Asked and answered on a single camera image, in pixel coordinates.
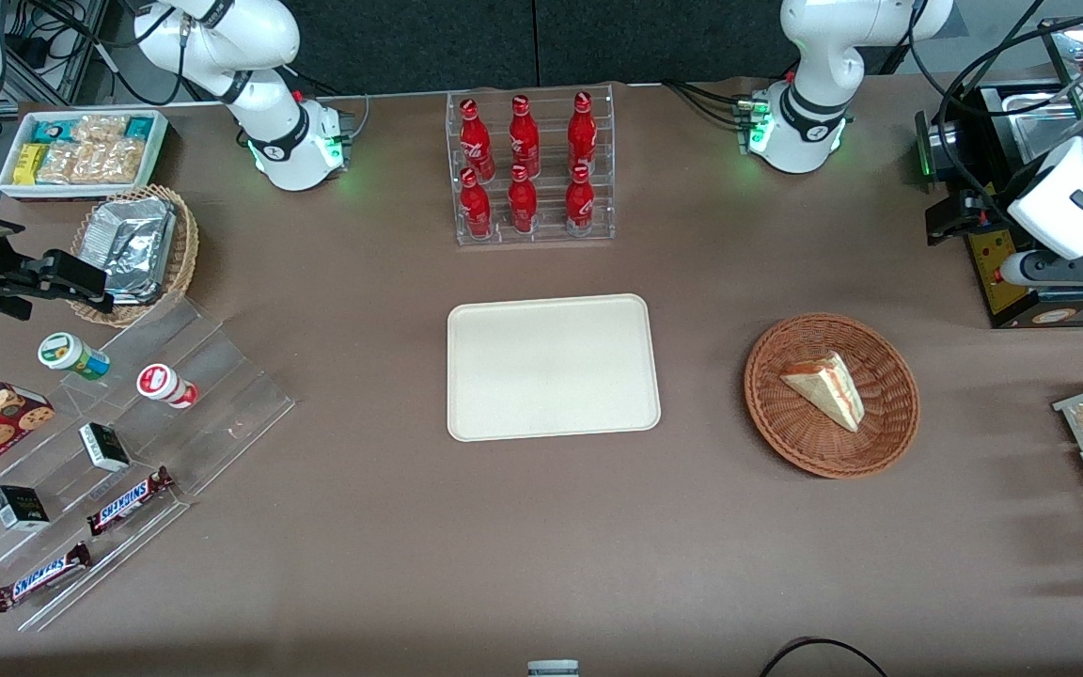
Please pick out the triangular sandwich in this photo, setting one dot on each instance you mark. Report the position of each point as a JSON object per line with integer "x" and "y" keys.
{"x": 828, "y": 390}

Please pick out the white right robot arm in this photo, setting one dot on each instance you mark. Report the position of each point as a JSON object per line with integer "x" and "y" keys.
{"x": 269, "y": 103}

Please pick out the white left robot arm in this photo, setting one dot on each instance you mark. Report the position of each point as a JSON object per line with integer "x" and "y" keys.
{"x": 814, "y": 56}

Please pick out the white rectangular snack tray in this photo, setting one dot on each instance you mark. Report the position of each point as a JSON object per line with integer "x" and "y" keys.
{"x": 81, "y": 192}

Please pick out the tan wicker basket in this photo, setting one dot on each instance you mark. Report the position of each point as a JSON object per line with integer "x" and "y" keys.
{"x": 182, "y": 254}

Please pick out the brown round wicker basket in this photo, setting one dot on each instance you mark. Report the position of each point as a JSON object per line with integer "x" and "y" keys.
{"x": 786, "y": 423}

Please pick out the cream plastic tray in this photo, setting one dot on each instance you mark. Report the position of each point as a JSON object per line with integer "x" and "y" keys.
{"x": 551, "y": 367}

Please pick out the silver foil pack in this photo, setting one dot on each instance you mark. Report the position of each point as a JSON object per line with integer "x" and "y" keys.
{"x": 128, "y": 244}

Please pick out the green lidded cup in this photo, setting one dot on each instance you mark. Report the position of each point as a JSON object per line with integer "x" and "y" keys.
{"x": 67, "y": 353}

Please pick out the black hot dog warmer machine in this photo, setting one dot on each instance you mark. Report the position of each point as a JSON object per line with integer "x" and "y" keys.
{"x": 981, "y": 254}

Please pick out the yellow snack packet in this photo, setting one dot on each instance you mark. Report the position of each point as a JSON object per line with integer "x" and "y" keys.
{"x": 30, "y": 164}

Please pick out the clear bag of nuts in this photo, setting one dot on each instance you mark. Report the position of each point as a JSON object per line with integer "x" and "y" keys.
{"x": 62, "y": 165}
{"x": 100, "y": 130}
{"x": 117, "y": 162}

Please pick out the red lidded cup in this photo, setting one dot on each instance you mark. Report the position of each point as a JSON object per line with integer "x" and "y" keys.
{"x": 161, "y": 384}

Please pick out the teal snack packet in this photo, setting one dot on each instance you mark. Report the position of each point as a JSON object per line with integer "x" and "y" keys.
{"x": 51, "y": 130}
{"x": 139, "y": 127}

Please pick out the small black box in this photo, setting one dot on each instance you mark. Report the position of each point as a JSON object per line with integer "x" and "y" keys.
{"x": 104, "y": 447}
{"x": 20, "y": 508}

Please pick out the clear acrylic stepped stand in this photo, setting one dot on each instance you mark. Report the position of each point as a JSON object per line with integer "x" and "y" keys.
{"x": 222, "y": 395}

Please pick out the Snickers bar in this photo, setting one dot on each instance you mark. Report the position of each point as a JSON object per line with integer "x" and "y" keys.
{"x": 41, "y": 577}
{"x": 128, "y": 501}

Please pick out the red cola bottle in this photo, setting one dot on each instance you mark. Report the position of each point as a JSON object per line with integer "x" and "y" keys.
{"x": 476, "y": 209}
{"x": 522, "y": 205}
{"x": 579, "y": 203}
{"x": 524, "y": 139}
{"x": 582, "y": 133}
{"x": 476, "y": 141}

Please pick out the clear acrylic bottle rack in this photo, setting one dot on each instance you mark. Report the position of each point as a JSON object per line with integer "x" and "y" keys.
{"x": 551, "y": 235}

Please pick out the grey device edge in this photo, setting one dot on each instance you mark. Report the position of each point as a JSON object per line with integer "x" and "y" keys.
{"x": 553, "y": 669}

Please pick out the aluminium frame strut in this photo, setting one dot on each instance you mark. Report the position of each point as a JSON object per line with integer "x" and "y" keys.
{"x": 81, "y": 47}

